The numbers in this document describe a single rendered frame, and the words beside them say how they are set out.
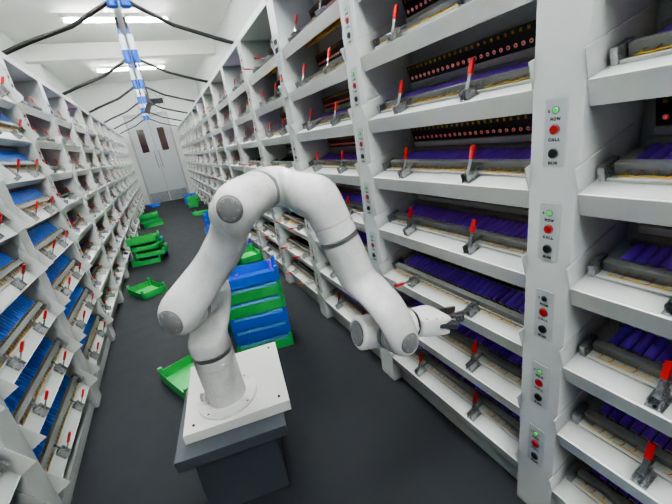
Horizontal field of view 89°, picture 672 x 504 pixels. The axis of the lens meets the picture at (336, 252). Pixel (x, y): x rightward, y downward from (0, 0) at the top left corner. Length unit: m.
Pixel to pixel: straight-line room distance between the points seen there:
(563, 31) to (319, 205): 0.52
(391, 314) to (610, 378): 0.46
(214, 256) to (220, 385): 0.44
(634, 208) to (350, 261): 0.51
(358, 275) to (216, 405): 0.66
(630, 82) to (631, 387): 0.56
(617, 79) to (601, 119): 0.09
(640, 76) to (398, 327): 0.58
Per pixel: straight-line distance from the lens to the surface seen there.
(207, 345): 1.08
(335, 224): 0.73
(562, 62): 0.79
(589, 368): 0.95
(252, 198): 0.74
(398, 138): 1.34
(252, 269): 2.00
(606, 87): 0.76
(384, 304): 0.76
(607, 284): 0.86
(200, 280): 0.93
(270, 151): 2.58
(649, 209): 0.75
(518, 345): 1.00
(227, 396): 1.19
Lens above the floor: 1.08
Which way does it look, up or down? 19 degrees down
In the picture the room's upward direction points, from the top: 9 degrees counter-clockwise
